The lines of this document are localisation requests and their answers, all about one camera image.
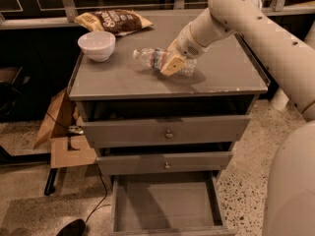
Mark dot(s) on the grey middle drawer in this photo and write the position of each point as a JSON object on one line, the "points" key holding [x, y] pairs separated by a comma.
{"points": [[182, 158]]}

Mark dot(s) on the black round floor object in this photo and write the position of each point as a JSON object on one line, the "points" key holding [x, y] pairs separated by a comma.
{"points": [[75, 228]]}

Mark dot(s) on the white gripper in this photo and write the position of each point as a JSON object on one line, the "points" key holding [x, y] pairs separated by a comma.
{"points": [[188, 45]]}

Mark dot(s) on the brown yellow chip bag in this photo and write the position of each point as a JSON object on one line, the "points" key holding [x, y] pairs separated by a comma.
{"points": [[119, 22]]}

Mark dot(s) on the clear plastic water bottle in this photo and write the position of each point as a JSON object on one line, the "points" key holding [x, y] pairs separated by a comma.
{"points": [[155, 58]]}

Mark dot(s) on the black metal leg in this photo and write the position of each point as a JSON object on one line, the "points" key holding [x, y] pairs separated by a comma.
{"points": [[49, 188]]}

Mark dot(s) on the grey top drawer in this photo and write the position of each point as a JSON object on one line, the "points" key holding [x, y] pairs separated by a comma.
{"points": [[143, 122]]}

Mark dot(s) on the grey drawer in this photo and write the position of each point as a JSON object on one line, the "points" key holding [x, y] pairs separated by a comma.
{"points": [[182, 158], [143, 122], [168, 204]]}

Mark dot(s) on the brown cardboard box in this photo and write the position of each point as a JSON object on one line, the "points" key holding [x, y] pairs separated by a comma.
{"points": [[67, 147]]}

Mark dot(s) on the grey bottom drawer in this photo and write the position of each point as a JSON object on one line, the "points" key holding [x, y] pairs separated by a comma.
{"points": [[168, 204]]}

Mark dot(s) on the brass top drawer knob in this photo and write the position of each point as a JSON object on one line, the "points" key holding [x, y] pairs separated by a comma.
{"points": [[168, 134]]}

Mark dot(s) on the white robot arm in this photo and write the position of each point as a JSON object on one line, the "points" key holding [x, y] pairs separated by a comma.
{"points": [[290, 203]]}

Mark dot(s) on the grey wooden drawer cabinet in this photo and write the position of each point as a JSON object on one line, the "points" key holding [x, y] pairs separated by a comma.
{"points": [[227, 69]]}

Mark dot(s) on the white ceramic bowl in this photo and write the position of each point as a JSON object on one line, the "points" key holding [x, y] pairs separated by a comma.
{"points": [[97, 45]]}

